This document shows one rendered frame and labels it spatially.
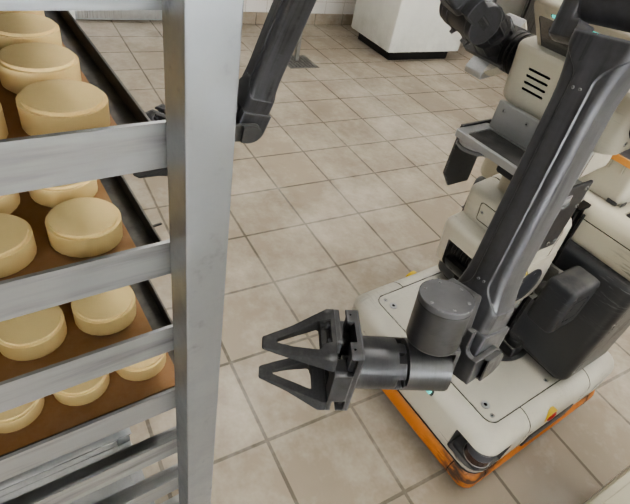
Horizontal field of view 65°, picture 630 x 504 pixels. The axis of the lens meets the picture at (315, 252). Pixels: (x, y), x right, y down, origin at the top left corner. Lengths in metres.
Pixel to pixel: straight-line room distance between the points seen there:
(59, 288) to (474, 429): 1.23
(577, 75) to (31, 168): 0.45
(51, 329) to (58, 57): 0.20
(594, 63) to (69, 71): 0.43
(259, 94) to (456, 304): 0.55
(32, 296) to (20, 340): 0.09
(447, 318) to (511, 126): 0.69
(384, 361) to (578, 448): 1.47
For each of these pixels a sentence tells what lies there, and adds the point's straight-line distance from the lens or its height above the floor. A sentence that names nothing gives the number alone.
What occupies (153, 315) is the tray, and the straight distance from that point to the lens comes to 0.46.
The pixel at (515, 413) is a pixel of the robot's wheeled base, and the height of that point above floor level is 0.28.
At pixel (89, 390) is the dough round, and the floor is 0.97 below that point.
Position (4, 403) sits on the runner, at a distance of 0.42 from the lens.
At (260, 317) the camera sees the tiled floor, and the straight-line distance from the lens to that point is 1.84.
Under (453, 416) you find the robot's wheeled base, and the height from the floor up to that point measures 0.25.
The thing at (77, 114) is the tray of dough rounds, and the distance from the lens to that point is 0.32.
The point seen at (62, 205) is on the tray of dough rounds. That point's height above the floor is 1.15.
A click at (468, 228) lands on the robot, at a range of 1.23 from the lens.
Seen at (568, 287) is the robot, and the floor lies 0.68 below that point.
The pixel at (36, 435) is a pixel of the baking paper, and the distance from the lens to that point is 0.51.
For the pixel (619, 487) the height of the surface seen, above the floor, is 0.39.
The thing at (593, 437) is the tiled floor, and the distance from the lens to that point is 2.01.
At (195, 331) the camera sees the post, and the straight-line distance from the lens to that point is 0.38.
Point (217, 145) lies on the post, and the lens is 0.28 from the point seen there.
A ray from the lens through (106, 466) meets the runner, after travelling 0.59.
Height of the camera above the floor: 1.39
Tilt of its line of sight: 40 degrees down
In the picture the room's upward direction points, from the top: 12 degrees clockwise
